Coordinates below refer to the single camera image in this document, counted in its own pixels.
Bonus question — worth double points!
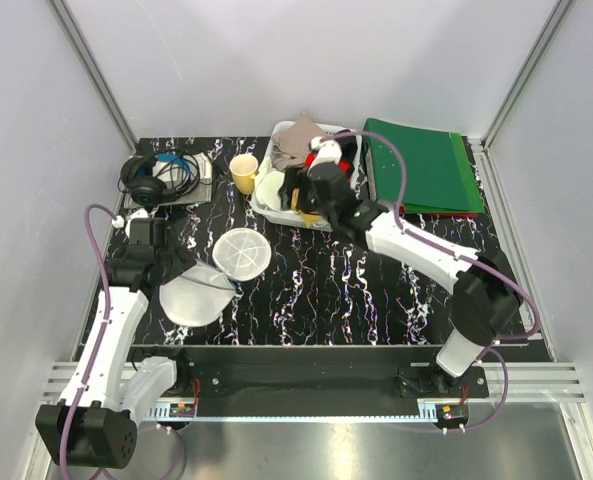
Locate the white bra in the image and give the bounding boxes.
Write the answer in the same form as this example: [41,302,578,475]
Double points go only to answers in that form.
[255,170,285,211]

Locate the white mesh laundry bag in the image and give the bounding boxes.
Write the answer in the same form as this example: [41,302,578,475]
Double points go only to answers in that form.
[159,228,272,328]

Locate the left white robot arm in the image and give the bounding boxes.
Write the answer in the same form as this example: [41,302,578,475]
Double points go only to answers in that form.
[35,218,193,478]

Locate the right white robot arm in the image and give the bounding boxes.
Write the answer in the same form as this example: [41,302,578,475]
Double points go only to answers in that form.
[278,163,523,397]

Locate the white plastic laundry basket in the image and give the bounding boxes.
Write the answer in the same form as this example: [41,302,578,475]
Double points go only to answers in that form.
[250,121,362,232]

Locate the red and black garment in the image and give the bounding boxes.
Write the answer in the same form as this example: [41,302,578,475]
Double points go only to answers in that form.
[304,151,353,181]

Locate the yellow garment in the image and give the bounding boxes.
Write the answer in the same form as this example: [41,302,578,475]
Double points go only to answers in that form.
[297,210,328,229]

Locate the beige garment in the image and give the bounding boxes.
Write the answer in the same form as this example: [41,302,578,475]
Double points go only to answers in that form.
[271,112,325,171]

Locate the silver tray with items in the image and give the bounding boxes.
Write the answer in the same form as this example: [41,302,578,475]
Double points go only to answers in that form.
[122,151,214,209]

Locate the black headphones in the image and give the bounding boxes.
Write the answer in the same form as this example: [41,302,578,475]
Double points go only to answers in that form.
[117,149,201,206]

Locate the yellow mug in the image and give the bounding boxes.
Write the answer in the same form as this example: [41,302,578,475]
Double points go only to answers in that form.
[229,154,259,195]

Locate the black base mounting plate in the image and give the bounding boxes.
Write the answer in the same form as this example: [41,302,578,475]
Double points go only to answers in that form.
[165,344,492,416]

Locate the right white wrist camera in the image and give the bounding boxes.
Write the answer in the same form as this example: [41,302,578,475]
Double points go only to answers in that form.
[305,136,342,168]

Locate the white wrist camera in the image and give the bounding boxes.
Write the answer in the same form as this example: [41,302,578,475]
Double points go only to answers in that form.
[305,136,342,168]
[111,209,151,237]

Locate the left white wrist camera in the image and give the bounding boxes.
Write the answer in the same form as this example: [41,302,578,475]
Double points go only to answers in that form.
[111,209,151,237]

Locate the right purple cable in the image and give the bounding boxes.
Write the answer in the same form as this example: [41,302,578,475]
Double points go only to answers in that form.
[315,128,542,436]

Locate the green ring binder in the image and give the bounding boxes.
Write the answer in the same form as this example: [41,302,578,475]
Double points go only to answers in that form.
[363,118,485,216]

